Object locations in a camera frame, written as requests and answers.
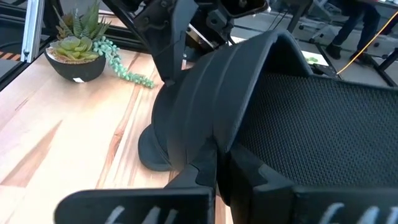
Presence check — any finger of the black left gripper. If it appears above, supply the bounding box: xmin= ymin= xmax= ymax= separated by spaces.
xmin=146 ymin=0 xmax=198 ymax=86

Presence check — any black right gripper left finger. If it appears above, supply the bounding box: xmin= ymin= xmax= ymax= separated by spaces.
xmin=54 ymin=139 xmax=218 ymax=224

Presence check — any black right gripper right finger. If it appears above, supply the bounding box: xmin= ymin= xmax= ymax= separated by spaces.
xmin=217 ymin=149 xmax=398 ymax=224

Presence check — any black rubber slide sandal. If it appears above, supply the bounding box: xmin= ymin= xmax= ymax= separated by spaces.
xmin=137 ymin=29 xmax=398 ymax=189

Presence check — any potted succulent black bowl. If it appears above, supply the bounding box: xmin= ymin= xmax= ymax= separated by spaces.
xmin=44 ymin=1 xmax=155 ymax=89

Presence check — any person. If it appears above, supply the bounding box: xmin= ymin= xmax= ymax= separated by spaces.
xmin=325 ymin=0 xmax=382 ymax=60

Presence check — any black metal stand leg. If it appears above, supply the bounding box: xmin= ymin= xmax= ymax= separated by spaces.
xmin=369 ymin=48 xmax=398 ymax=88

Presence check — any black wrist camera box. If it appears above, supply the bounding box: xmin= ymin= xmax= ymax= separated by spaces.
xmin=222 ymin=0 xmax=270 ymax=18

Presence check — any aluminium frame post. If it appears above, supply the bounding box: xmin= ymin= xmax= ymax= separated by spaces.
xmin=21 ymin=0 xmax=45 ymax=63

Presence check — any yellow cable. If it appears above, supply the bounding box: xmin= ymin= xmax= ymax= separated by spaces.
xmin=336 ymin=11 xmax=398 ymax=75

